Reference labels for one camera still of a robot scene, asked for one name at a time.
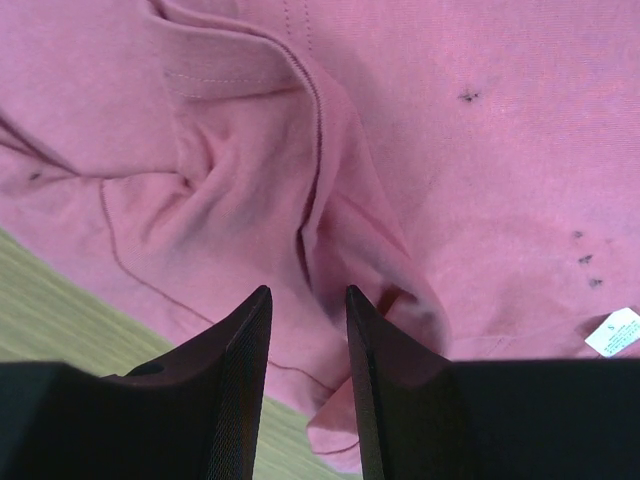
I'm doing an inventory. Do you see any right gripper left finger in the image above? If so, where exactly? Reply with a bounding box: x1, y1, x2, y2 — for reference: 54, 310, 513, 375
1, 286, 272, 479

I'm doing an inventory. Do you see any pink t-shirt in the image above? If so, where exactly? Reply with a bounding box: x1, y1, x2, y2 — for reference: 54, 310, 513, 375
1, 1, 639, 473

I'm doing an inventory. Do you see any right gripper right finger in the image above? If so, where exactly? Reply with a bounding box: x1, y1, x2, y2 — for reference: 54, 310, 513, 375
346, 286, 639, 479

